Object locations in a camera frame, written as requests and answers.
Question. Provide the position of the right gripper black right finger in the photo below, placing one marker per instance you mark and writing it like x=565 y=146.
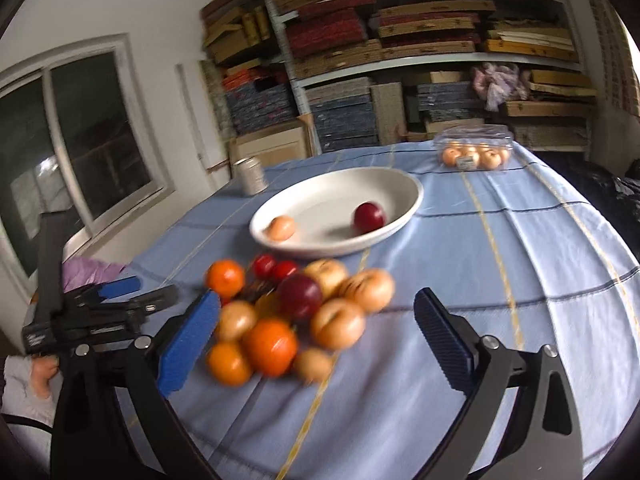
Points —
x=451 y=339

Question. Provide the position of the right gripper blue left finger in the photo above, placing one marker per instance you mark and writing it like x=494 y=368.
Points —
x=182 y=340

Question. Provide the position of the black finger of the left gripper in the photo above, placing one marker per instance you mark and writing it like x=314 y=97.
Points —
x=154 y=301

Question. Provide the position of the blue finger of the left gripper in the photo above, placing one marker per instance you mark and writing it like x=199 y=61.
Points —
x=118 y=288

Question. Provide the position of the large orange tangerine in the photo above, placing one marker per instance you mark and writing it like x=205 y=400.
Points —
x=270 y=347

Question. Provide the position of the yellow peach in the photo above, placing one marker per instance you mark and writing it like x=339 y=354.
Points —
x=371 y=289
x=329 y=274
x=337 y=325

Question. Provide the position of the yellow green round fruit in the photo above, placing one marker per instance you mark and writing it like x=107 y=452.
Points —
x=267 y=306

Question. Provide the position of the large dark red plum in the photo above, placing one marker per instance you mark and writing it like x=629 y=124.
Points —
x=299 y=297

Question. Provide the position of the small brown round fruit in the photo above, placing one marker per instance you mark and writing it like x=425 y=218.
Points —
x=312 y=366

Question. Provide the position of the small striped peach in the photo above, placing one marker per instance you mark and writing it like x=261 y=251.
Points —
x=281 y=228

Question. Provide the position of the dark purple tomato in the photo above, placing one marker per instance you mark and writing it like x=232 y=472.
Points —
x=253 y=291

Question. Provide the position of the yellow peach back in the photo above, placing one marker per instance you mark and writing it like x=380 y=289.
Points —
x=329 y=274

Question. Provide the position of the person's left hand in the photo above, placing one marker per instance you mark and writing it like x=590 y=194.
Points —
x=44 y=368

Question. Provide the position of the purple plastic bag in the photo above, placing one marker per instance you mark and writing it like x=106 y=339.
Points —
x=81 y=271

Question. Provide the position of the red cherry tomato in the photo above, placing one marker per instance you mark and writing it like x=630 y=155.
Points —
x=281 y=270
x=262 y=267

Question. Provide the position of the silver drink can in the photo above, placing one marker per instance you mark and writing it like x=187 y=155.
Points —
x=249 y=171

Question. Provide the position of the white oval plate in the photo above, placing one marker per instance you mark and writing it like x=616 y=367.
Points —
x=322 y=208

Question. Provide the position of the clear plastic fruit box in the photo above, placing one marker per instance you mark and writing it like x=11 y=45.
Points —
x=487 y=147

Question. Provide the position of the cardboard box beige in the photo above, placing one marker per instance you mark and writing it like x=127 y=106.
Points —
x=273 y=145

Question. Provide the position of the pink plastic bag on shelf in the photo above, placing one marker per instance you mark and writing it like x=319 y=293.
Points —
x=496 y=84

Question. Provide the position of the white shelving unit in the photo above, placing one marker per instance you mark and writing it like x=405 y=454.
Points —
x=374 y=72

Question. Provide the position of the window with white frame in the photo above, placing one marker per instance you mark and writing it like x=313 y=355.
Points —
x=75 y=136

